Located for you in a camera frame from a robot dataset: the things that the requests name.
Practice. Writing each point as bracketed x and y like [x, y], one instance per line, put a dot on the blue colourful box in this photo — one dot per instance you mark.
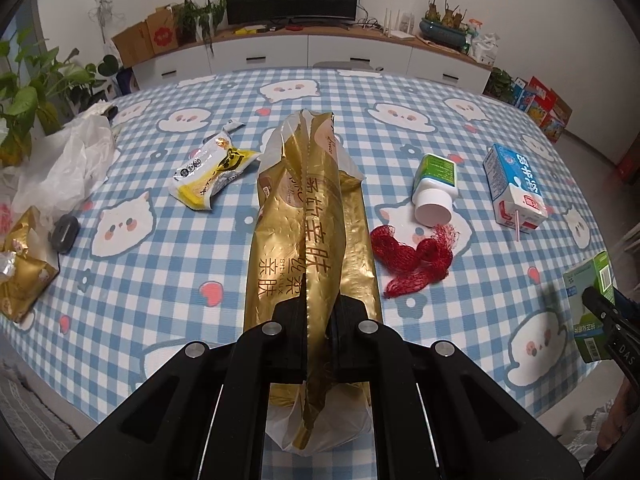
[525, 97]

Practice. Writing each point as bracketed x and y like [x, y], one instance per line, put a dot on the cardboard box red flower label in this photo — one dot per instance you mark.
[161, 32]

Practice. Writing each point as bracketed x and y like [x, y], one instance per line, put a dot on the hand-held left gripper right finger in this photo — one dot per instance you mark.
[350, 325]

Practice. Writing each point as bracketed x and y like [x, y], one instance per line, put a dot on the grey patterned rug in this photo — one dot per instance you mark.
[30, 410]

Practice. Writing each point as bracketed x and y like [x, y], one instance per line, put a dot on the white router with antennas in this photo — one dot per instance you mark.
[400, 35]

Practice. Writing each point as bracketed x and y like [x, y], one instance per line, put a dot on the large leafy pothos plant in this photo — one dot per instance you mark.
[25, 100]

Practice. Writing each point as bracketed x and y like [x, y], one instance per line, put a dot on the yellow snack wrapper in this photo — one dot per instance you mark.
[210, 175]

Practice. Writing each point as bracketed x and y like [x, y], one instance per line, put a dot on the white plastic bag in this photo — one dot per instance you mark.
[70, 160]

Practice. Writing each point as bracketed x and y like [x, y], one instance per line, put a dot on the large gold tissue package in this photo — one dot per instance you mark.
[320, 240]

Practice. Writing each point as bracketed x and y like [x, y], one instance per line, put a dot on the red colourful box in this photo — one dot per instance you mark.
[550, 112]

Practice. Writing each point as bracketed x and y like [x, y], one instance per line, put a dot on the red floor object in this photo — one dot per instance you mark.
[630, 170]

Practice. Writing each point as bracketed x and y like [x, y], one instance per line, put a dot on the red mesh net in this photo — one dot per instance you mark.
[415, 260]

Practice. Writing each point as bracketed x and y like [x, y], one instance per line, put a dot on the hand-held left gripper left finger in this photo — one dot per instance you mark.
[287, 330]

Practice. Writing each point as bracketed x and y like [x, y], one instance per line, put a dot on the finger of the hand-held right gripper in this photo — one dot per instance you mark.
[600, 307]

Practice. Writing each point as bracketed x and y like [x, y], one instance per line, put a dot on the plain brown cardboard box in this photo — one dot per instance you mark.
[131, 45]

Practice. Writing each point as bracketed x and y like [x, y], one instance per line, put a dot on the white bag on cabinet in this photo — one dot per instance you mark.
[485, 50]

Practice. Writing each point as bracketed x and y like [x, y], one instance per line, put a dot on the white pill bottle green label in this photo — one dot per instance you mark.
[435, 185]

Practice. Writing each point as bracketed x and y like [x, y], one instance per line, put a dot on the white cabinet wooden top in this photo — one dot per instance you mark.
[350, 52]

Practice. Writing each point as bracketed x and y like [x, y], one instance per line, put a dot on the green potted plant on cabinet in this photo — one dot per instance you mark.
[197, 15]

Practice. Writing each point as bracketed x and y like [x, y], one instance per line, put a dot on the small potted floor plant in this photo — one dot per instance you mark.
[499, 85]

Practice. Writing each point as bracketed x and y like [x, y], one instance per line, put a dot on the person's right forearm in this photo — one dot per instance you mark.
[617, 430]

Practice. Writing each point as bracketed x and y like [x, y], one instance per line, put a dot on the small grey object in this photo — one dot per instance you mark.
[64, 232]

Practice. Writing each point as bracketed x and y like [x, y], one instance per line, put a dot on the bonsai in blue pot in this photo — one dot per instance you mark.
[442, 30]

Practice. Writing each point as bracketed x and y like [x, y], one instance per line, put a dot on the green medicine box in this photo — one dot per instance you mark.
[587, 345]

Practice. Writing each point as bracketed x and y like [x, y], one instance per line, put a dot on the blue checkered printed tablecloth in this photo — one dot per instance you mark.
[175, 270]

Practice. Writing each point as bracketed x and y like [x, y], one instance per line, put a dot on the blue white milk carton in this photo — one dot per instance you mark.
[515, 185]

